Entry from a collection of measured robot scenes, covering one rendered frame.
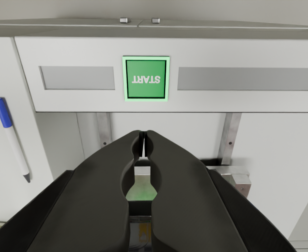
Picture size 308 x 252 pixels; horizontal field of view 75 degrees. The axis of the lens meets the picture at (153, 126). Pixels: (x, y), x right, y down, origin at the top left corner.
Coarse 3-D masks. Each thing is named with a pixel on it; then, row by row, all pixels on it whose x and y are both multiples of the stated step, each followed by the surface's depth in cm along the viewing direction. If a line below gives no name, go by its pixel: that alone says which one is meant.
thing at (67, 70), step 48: (48, 48) 23; (96, 48) 24; (144, 48) 24; (192, 48) 24; (240, 48) 24; (288, 48) 24; (48, 96) 26; (96, 96) 26; (192, 96) 27; (240, 96) 27; (288, 96) 27
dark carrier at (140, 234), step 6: (132, 222) 48; (138, 222) 48; (144, 222) 48; (150, 222) 48; (132, 228) 49; (138, 228) 49; (144, 228) 49; (150, 228) 49; (132, 234) 50; (138, 234) 50; (144, 234) 50; (150, 234) 50; (132, 240) 52; (138, 240) 52; (144, 240) 52; (150, 240) 52; (132, 246) 53; (138, 246) 53; (144, 246) 53; (150, 246) 53
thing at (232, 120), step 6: (228, 114) 42; (234, 114) 40; (240, 114) 40; (228, 120) 42; (234, 120) 41; (228, 126) 42; (234, 126) 42; (222, 132) 46; (228, 132) 42; (234, 132) 42; (222, 138) 46; (228, 138) 43; (234, 138) 43; (222, 144) 46; (228, 144) 44; (222, 150) 46; (228, 150) 45; (222, 156) 46; (228, 156) 45; (216, 162) 50; (222, 162) 46; (228, 162) 46
